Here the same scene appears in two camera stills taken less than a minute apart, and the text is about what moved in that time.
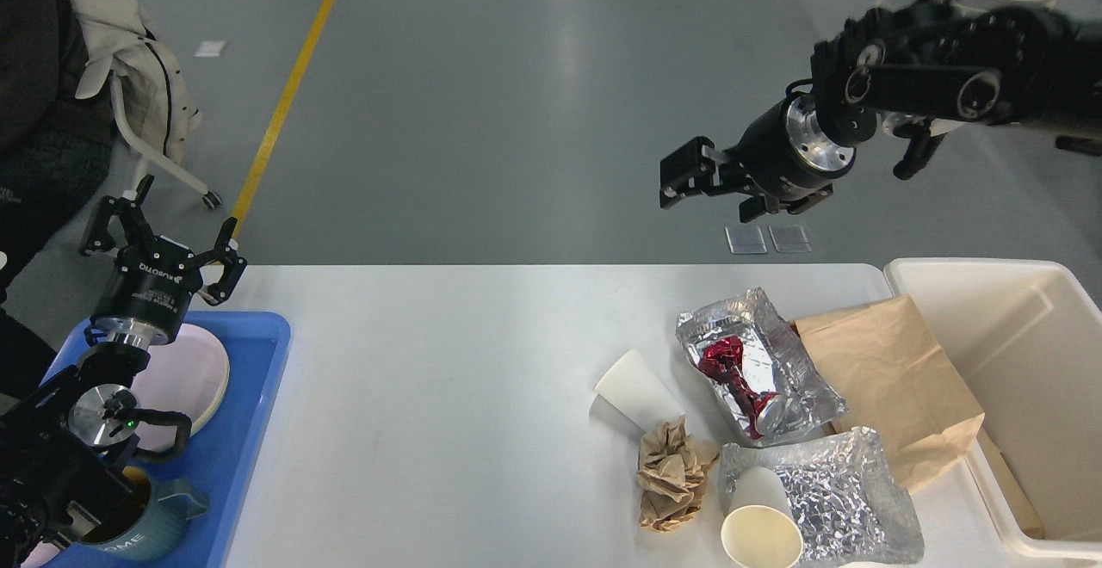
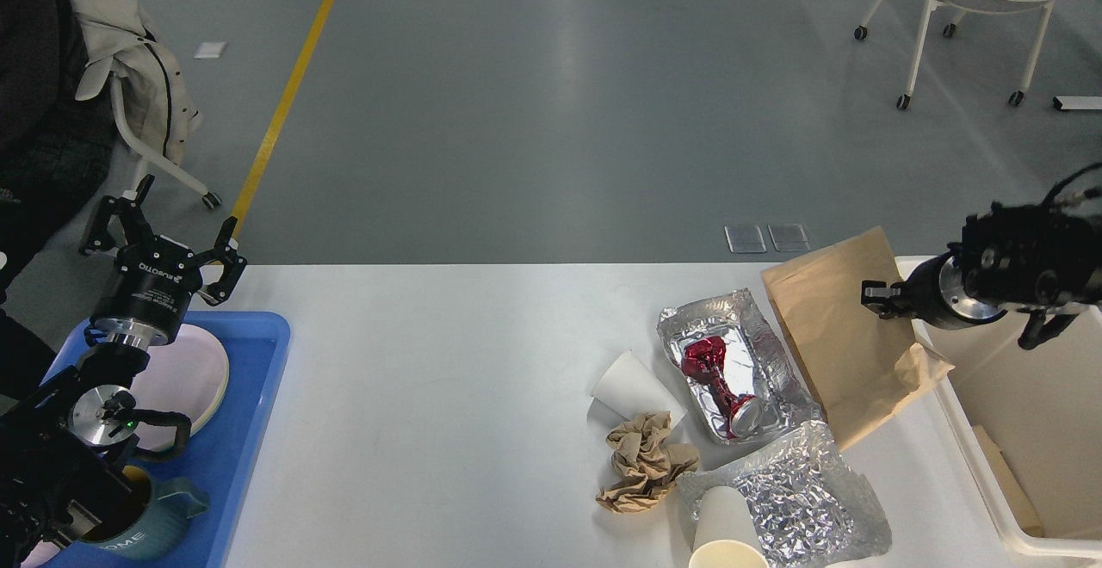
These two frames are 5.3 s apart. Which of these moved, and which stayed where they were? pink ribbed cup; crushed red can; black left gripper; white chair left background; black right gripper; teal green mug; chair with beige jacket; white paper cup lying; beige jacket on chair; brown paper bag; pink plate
Moved: crushed red can; black right gripper; brown paper bag
Stayed: pink ribbed cup; white paper cup lying; teal green mug; beige jacket on chair; black left gripper; chair with beige jacket; pink plate; white chair left background
